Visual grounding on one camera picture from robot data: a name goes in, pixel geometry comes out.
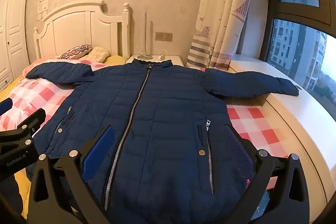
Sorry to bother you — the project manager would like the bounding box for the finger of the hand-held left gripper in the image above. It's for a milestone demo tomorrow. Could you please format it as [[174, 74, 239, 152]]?
[[15, 107, 47, 136], [0, 97, 14, 117]]

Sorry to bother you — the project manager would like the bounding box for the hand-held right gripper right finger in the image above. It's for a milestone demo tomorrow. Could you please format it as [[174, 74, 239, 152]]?
[[222, 124, 310, 224]]

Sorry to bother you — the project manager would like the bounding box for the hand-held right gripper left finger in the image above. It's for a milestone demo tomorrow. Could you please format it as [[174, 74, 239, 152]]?
[[28, 124, 116, 224]]

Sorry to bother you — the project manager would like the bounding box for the navy puffer jacket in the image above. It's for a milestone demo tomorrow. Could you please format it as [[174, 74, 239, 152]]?
[[25, 59, 300, 224]]

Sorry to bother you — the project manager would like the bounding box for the yellow bed sheet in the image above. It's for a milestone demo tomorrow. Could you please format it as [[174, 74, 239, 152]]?
[[0, 76, 35, 220]]

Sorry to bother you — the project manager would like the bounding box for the pink checked bed cover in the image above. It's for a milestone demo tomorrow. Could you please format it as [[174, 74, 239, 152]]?
[[0, 60, 292, 161]]

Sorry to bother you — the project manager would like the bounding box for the white wardrobe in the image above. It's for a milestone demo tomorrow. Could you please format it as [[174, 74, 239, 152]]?
[[0, 0, 31, 90]]

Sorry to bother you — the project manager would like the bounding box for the white window sill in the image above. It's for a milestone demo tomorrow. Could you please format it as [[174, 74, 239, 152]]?
[[228, 53, 336, 210]]

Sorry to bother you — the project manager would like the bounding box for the patterned embroidered pillow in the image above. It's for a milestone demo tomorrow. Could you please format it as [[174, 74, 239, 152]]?
[[60, 44, 93, 60]]

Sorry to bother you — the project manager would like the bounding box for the cream knitted pillow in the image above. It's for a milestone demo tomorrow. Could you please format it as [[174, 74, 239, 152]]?
[[84, 47, 110, 63]]

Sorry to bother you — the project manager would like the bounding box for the yellow pillow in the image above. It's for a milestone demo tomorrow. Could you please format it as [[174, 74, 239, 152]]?
[[105, 55, 127, 66]]

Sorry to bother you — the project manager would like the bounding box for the white bed headboard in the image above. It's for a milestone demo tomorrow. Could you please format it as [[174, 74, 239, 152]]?
[[33, 0, 131, 60]]

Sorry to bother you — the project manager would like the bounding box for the white nightstand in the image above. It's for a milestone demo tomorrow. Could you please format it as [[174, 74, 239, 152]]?
[[125, 55, 184, 67]]

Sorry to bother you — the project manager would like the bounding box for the dark framed window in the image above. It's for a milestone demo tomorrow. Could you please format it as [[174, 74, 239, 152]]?
[[262, 0, 336, 104]]

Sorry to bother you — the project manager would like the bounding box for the white pole lamp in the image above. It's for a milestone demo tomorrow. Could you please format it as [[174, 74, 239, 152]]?
[[133, 12, 155, 61]]

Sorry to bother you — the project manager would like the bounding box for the printed nautical curtain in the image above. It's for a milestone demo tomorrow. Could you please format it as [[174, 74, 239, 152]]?
[[186, 0, 265, 71]]

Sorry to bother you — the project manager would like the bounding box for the white wall notice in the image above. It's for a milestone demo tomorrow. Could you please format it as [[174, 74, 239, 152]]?
[[37, 0, 49, 21]]

